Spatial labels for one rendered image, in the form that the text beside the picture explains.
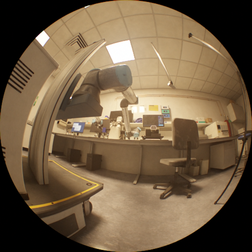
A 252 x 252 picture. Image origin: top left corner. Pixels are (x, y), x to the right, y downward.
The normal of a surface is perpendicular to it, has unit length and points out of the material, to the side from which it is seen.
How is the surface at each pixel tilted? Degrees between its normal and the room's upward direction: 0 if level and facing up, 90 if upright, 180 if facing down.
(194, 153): 90
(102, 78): 136
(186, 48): 180
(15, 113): 90
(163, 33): 180
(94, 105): 90
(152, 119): 93
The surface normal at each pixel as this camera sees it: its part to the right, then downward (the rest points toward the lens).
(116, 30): -0.09, 0.95
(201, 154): -0.25, -0.32
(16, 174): 0.97, 0.00
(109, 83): -0.14, 0.86
